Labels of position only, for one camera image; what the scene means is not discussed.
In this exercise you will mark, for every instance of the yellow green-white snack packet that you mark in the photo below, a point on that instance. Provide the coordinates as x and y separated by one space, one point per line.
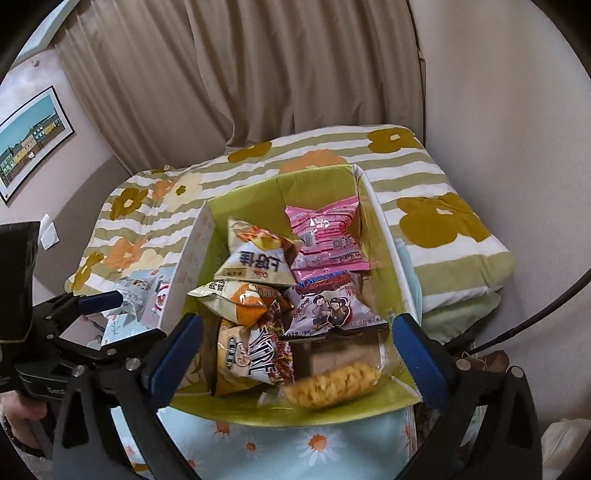
231 364

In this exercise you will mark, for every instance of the brown striped snack packet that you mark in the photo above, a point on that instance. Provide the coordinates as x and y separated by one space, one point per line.
270 355

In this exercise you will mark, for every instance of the silver grey snack packet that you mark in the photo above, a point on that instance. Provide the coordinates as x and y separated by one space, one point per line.
138 295

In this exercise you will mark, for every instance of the striped floral blanket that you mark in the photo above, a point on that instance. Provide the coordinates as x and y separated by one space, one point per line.
438 194

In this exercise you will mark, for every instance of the person's left hand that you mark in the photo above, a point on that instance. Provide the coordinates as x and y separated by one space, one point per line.
21 424

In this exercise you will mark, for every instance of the green cardboard box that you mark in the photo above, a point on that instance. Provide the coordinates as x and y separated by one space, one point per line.
323 406

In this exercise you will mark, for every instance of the clear waffle packet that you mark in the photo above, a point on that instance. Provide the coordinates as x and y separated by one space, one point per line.
337 383

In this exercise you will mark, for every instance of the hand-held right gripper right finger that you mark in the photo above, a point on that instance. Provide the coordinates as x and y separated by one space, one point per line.
418 360

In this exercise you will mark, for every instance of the white paper note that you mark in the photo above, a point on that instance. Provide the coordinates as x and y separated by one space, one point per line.
48 230

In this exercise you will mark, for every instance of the beige curtain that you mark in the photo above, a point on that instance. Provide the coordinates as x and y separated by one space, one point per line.
231 69

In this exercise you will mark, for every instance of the white cloth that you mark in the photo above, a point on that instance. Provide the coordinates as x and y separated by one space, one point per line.
565 443

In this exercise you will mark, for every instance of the white packet dark letters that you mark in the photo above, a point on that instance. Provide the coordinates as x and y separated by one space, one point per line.
258 270

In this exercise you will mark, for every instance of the light green bedsheet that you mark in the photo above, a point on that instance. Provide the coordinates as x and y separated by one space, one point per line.
461 314

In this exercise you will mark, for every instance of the orange figure chips packet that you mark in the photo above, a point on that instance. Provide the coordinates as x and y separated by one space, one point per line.
249 233

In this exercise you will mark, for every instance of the white cartoon figures snack packet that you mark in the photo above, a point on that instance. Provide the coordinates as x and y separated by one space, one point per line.
332 314

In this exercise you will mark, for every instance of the orange white bread packet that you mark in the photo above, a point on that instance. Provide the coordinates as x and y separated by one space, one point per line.
235 297

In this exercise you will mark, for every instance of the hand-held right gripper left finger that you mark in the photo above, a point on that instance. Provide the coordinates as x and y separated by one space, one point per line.
175 355

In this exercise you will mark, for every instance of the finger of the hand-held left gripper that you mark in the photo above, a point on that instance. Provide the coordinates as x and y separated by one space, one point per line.
111 353
99 302

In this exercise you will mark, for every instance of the framed houses wall poster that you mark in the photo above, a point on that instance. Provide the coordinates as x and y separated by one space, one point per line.
32 138

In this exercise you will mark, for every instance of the pink striped snack packet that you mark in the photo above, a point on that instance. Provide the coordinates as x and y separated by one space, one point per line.
323 235

